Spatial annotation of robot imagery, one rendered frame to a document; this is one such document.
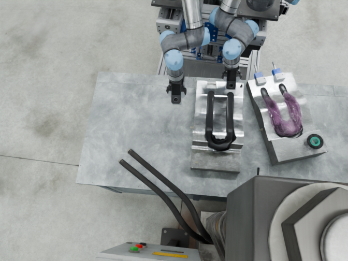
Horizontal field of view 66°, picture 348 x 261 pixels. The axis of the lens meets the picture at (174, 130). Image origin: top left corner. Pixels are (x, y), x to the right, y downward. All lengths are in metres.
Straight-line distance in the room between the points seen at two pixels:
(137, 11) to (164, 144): 1.89
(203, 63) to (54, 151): 1.53
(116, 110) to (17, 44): 1.89
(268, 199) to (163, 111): 1.36
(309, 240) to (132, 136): 1.39
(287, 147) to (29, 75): 2.46
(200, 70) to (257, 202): 2.16
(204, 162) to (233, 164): 0.15
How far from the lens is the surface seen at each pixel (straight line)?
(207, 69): 2.41
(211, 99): 1.53
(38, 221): 2.59
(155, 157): 1.52
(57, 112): 2.74
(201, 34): 1.25
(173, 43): 1.23
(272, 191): 0.28
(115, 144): 1.58
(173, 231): 2.27
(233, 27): 1.28
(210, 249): 1.50
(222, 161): 1.45
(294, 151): 1.50
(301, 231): 0.24
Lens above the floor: 2.27
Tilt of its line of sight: 72 degrees down
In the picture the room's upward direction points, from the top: 10 degrees counter-clockwise
